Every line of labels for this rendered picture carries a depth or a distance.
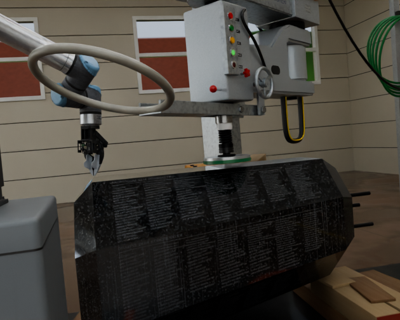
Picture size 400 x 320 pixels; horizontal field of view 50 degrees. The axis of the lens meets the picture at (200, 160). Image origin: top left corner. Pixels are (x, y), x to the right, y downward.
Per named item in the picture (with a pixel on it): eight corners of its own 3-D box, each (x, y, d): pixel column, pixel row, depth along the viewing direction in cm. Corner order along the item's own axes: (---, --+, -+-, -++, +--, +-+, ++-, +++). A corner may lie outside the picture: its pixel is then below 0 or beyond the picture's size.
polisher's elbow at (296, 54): (266, 84, 245) (263, 50, 244) (289, 85, 256) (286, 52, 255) (292, 79, 230) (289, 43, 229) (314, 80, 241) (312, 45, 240)
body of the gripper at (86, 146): (77, 154, 177) (76, 125, 177) (88, 154, 185) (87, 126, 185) (93, 153, 175) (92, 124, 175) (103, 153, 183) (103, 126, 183)
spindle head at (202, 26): (236, 111, 221) (229, 23, 218) (273, 106, 206) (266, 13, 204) (190, 111, 193) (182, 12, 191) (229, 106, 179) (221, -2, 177)
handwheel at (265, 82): (258, 101, 204) (256, 70, 203) (277, 99, 197) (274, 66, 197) (240, 101, 192) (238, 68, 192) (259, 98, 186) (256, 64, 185)
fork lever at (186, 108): (236, 118, 218) (235, 108, 218) (268, 114, 205) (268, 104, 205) (133, 117, 166) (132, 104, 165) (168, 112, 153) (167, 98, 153)
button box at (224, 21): (234, 75, 184) (229, 9, 183) (239, 75, 183) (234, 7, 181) (223, 74, 178) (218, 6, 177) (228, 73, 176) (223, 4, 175)
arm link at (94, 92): (72, 85, 179) (91, 88, 187) (73, 115, 179) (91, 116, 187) (87, 82, 174) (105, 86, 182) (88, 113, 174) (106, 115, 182)
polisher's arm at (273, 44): (286, 116, 258) (280, 35, 256) (321, 112, 243) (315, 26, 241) (209, 119, 202) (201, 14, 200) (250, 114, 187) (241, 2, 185)
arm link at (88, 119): (87, 116, 186) (106, 115, 184) (87, 127, 186) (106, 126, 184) (75, 114, 178) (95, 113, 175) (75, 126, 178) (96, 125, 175)
